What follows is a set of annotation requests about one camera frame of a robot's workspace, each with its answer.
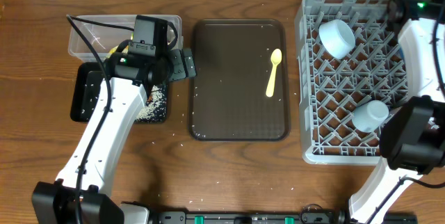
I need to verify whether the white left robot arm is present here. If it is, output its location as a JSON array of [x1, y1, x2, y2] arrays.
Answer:
[[31, 15, 196, 223]]

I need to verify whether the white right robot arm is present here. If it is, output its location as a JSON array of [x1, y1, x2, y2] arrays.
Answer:
[[338, 0, 444, 223]]

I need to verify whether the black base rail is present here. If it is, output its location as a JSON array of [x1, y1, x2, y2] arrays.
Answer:
[[118, 201, 418, 224]]

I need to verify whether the light blue plastic cup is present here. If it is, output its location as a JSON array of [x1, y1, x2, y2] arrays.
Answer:
[[352, 100, 389, 133]]

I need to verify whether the yellow green snack wrapper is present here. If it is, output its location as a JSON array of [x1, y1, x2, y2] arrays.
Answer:
[[106, 35, 134, 58]]

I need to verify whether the clear plastic waste bin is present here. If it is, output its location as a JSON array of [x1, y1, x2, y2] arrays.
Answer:
[[68, 15, 184, 62]]

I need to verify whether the yellow plastic spoon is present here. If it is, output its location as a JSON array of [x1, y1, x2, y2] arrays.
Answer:
[[266, 49, 282, 97]]

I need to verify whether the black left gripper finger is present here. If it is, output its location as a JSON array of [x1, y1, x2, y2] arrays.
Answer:
[[183, 49, 197, 78], [168, 49, 186, 81]]

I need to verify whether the grey dishwasher rack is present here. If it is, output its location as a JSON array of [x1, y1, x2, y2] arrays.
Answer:
[[294, 0, 407, 166]]

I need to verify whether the black waste tray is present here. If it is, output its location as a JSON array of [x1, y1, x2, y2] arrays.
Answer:
[[70, 61, 170, 124]]

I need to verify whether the dark brown serving tray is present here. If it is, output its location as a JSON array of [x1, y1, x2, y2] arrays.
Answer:
[[188, 19, 290, 141]]

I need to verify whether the dark blue plate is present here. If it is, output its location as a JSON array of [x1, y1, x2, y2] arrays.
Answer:
[[398, 45, 405, 62]]

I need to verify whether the light blue bowl with rice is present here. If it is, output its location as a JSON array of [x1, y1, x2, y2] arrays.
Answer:
[[319, 19, 355, 59]]

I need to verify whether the pile of white rice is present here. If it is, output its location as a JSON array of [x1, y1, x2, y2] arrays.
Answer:
[[135, 84, 168, 124]]

